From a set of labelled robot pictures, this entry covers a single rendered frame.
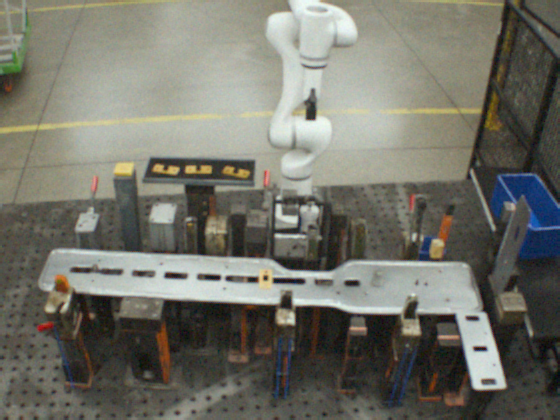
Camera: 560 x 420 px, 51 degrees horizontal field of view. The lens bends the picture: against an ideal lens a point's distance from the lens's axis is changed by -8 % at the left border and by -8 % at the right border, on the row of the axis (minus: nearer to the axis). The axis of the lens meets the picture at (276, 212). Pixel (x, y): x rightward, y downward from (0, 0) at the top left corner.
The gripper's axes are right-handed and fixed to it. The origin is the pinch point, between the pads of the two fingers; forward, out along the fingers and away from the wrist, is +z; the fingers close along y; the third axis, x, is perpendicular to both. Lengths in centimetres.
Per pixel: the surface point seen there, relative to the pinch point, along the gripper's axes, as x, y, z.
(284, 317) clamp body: -5, 44, 40
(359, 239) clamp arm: 18.1, 10.7, 39.5
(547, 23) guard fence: 168, -215, 38
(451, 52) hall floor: 163, -405, 145
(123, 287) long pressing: -54, 32, 45
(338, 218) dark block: 11.0, 7.0, 34.3
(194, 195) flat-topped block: -36, -5, 36
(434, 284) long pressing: 41, 25, 45
